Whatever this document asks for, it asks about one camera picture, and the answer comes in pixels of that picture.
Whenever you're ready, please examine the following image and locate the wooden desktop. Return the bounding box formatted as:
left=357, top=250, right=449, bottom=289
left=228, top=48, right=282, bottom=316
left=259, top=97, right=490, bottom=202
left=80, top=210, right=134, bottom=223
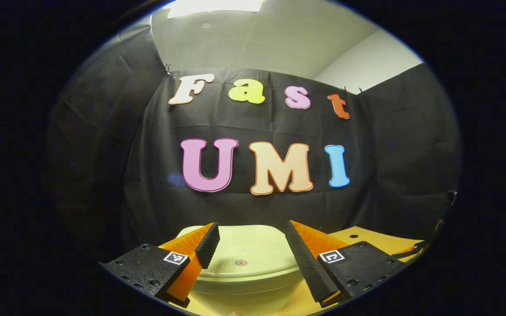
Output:
left=183, top=226, right=427, bottom=316

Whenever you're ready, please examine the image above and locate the ceiling light panel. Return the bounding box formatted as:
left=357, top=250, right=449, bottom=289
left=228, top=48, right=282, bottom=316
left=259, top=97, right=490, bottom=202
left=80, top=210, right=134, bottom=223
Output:
left=167, top=0, right=264, bottom=19

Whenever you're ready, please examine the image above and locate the green desktop garbage bin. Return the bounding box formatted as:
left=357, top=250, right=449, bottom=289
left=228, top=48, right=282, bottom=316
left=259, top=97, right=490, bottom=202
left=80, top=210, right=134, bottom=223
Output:
left=175, top=225, right=306, bottom=316

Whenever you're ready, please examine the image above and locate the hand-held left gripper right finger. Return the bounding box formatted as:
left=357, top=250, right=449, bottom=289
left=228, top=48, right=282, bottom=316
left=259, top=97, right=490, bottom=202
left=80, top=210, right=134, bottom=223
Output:
left=285, top=220, right=407, bottom=308

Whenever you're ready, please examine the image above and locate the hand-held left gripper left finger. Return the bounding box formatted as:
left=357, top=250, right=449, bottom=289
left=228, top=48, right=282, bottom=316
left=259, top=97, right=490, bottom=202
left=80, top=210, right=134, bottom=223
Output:
left=99, top=222, right=220, bottom=308

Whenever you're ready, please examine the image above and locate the black backdrop cloth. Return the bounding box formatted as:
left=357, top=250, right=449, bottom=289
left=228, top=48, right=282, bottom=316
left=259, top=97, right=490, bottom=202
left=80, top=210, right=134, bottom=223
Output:
left=44, top=18, right=462, bottom=255

